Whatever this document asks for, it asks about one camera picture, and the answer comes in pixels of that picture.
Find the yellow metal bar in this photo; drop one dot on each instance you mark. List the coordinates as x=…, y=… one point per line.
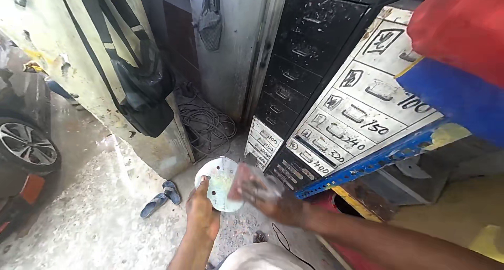
x=358, y=205

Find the red cloth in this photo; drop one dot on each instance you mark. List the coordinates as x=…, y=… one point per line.
x=460, y=30

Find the car with alloy wheel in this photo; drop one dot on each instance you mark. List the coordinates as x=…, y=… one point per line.
x=27, y=148

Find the person's body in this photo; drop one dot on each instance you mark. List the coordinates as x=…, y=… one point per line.
x=263, y=258

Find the black metal drawer cabinet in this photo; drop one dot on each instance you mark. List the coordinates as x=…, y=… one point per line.
x=311, y=41

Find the dark grey box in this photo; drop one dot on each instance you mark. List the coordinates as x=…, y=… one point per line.
x=401, y=181

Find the grey metal door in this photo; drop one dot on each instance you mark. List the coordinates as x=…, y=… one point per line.
x=232, y=69

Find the blue-grey sandal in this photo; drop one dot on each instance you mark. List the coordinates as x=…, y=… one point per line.
x=172, y=192
x=153, y=205

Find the white round disc with holes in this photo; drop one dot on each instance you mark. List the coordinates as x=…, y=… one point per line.
x=220, y=187

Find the small grey patterned bag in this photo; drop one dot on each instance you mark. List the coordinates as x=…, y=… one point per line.
x=210, y=28

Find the worn cream metal door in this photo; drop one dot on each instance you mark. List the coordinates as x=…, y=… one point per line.
x=114, y=108

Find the reddish-brown sanding sheet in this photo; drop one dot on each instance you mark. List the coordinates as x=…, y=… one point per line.
x=238, y=183

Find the blue cloth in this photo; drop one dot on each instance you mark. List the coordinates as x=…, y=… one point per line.
x=452, y=89

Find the red container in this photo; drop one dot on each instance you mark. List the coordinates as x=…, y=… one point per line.
x=354, y=254

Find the large white drawer cabinet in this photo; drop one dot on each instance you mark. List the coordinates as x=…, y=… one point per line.
x=366, y=89

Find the person's left forearm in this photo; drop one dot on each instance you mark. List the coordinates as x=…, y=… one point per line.
x=191, y=250

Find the person's right fingers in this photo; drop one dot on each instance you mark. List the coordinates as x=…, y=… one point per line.
x=252, y=192

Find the black shoulder bag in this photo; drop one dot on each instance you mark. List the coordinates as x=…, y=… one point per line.
x=147, y=100

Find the person's left hand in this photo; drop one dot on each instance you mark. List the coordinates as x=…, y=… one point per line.
x=201, y=211

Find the blue perforated metal frame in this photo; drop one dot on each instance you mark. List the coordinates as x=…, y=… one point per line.
x=346, y=174

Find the person's right hand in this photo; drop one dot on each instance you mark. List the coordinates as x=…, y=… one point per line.
x=271, y=203

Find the person's left thumb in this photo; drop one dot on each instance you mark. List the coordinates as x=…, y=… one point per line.
x=203, y=186

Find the small white drawer cabinet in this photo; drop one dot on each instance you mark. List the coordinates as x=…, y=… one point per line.
x=263, y=142

